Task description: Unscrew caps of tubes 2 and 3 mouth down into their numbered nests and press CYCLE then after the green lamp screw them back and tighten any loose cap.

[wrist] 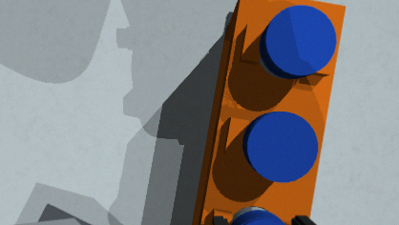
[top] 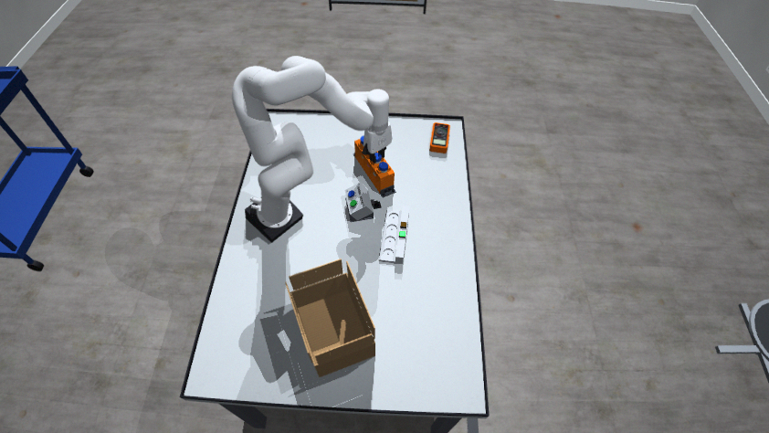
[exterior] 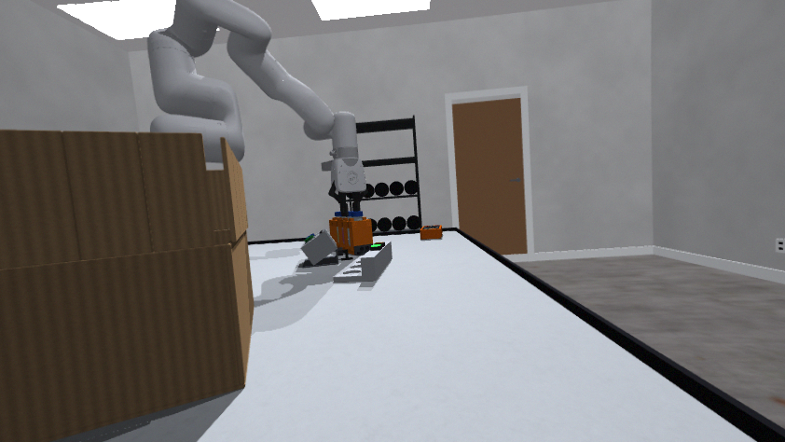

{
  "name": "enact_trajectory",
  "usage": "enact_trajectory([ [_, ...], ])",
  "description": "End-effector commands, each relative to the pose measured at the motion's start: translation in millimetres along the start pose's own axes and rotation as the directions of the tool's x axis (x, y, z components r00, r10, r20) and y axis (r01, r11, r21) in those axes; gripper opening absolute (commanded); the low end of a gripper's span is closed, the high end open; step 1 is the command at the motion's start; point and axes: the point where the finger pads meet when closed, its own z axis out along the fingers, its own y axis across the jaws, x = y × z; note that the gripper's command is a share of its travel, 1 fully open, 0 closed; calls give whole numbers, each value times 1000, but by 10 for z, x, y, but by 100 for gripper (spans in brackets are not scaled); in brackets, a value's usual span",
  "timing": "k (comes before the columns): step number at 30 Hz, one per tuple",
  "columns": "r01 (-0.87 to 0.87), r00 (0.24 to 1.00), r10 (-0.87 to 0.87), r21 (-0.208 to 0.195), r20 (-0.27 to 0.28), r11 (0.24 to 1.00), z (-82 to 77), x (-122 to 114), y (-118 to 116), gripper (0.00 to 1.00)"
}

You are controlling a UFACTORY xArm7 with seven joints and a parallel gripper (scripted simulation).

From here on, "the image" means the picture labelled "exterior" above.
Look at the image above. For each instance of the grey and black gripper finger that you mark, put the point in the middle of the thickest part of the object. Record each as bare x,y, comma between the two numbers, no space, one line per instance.
341,199
357,197

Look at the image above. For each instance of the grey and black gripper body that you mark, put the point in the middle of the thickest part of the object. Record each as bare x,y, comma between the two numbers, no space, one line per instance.
349,175

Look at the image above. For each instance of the brown cardboard box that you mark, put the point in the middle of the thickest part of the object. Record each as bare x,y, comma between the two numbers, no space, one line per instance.
115,300

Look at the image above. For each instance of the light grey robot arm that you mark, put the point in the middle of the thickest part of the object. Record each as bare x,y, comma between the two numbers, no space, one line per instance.
209,106

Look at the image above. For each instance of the orange multimeter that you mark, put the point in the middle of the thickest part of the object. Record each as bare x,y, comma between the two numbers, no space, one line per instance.
431,232

